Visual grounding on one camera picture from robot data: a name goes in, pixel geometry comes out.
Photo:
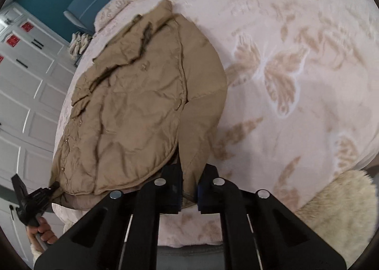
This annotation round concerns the tan quilted down coat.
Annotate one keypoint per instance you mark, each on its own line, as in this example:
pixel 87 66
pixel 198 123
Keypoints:
pixel 154 95

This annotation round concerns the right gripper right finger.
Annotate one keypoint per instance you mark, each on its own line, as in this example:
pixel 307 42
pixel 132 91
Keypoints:
pixel 259 232

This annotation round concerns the white panelled wardrobe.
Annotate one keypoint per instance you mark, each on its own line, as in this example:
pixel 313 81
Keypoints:
pixel 36 72

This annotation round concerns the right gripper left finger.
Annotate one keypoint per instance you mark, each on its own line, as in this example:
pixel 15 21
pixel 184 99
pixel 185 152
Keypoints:
pixel 121 231

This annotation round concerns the folded cream clothes pile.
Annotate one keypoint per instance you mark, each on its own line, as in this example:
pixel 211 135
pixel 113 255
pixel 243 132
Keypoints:
pixel 79 43

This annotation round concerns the person's left hand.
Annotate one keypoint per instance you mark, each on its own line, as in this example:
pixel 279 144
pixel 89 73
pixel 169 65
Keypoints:
pixel 44 231

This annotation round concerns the cream fluffy sleeve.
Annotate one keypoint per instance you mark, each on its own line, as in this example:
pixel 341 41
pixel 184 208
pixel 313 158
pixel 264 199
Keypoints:
pixel 344 214

